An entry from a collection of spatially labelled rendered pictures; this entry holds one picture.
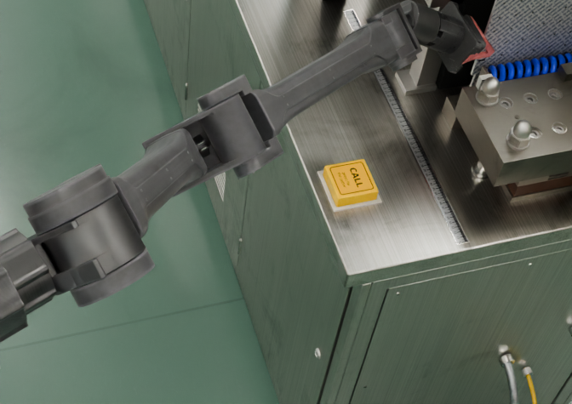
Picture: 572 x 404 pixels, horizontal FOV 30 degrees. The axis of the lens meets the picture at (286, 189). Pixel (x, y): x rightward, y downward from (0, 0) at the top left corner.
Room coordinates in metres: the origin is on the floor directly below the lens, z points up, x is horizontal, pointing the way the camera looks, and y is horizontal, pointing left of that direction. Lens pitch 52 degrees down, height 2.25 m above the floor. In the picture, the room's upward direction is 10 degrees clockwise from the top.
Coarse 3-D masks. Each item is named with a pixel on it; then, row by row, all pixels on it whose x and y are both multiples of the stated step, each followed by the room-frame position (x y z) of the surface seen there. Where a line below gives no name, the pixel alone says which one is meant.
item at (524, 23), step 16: (496, 0) 1.28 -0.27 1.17; (512, 0) 1.29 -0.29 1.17; (528, 0) 1.30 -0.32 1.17; (544, 0) 1.31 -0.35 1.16; (560, 0) 1.33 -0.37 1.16; (496, 16) 1.28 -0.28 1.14; (512, 16) 1.29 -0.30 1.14; (528, 16) 1.30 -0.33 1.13; (544, 16) 1.32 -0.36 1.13; (560, 16) 1.33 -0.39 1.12; (496, 32) 1.28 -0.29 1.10; (512, 32) 1.30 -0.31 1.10; (528, 32) 1.31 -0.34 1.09; (544, 32) 1.32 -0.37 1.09; (560, 32) 1.34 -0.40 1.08; (496, 48) 1.29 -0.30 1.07; (512, 48) 1.30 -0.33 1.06; (528, 48) 1.31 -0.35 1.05; (544, 48) 1.33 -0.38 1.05; (560, 48) 1.34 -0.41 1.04; (480, 64) 1.28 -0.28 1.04; (496, 64) 1.29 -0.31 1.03; (512, 64) 1.31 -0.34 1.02
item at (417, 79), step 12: (432, 0) 1.31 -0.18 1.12; (444, 0) 1.32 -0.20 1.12; (456, 0) 1.33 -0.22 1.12; (420, 60) 1.34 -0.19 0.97; (432, 60) 1.34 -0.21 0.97; (396, 72) 1.36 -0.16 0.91; (408, 72) 1.36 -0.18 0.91; (420, 72) 1.33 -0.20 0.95; (432, 72) 1.34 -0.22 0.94; (408, 84) 1.33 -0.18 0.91; (420, 84) 1.33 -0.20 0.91; (432, 84) 1.34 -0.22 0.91
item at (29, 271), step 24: (0, 240) 0.50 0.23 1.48; (24, 240) 0.50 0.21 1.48; (0, 264) 0.47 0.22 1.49; (24, 264) 0.48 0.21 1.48; (0, 288) 0.45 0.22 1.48; (24, 288) 0.46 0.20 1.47; (48, 288) 0.47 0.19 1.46; (0, 312) 0.43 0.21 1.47; (24, 312) 0.45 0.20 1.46; (0, 336) 0.43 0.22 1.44
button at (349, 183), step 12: (324, 168) 1.10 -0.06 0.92; (336, 168) 1.10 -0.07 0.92; (348, 168) 1.11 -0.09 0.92; (360, 168) 1.11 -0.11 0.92; (336, 180) 1.08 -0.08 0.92; (348, 180) 1.08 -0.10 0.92; (360, 180) 1.09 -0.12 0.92; (372, 180) 1.09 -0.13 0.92; (336, 192) 1.05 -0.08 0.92; (348, 192) 1.06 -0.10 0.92; (360, 192) 1.06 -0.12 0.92; (372, 192) 1.07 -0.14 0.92; (336, 204) 1.04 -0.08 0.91; (348, 204) 1.05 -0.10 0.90
